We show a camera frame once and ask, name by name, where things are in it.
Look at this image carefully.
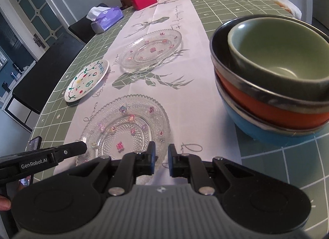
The black chair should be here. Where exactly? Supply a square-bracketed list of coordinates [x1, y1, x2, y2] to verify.
[12, 35, 85, 115]
[68, 3, 108, 44]

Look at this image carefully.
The white glass panel door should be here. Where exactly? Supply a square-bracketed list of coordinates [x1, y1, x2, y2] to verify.
[0, 0, 78, 54]

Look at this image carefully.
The black smartphone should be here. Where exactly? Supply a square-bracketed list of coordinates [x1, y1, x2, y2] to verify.
[19, 136, 43, 190]

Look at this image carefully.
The blue steel bowl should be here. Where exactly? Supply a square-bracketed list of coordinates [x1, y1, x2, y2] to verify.
[216, 77, 329, 147]

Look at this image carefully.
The beaded glass flower plate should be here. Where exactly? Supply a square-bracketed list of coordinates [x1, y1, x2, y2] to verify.
[75, 94, 171, 169]

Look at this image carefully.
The person's left hand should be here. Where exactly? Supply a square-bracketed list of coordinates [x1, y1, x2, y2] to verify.
[0, 195, 11, 212]

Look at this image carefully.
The white painted plate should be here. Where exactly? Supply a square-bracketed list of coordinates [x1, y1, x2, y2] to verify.
[64, 59, 110, 103]

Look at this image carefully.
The purple tissue pack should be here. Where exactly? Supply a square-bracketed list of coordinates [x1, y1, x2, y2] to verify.
[86, 6, 124, 34]

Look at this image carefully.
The green ceramic bowl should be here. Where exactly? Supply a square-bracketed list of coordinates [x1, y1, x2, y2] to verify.
[227, 17, 329, 101]

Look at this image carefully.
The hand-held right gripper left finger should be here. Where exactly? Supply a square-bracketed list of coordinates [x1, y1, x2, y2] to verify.
[68, 141, 157, 196]

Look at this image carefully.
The white cabinet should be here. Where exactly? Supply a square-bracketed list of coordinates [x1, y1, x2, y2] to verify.
[0, 85, 39, 133]

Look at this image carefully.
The smooth glass flower plate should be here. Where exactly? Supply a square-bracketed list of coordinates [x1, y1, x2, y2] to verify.
[119, 29, 182, 73]

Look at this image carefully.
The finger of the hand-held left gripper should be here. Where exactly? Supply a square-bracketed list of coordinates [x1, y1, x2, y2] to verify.
[53, 141, 87, 164]

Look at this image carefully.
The orange steel bowl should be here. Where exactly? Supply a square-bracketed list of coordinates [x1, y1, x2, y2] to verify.
[209, 15, 329, 130]

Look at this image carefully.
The white deer table runner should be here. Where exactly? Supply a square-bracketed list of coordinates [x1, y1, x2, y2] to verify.
[55, 0, 243, 186]

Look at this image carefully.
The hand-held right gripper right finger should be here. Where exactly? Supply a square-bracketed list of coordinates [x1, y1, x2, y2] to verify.
[168, 144, 255, 196]

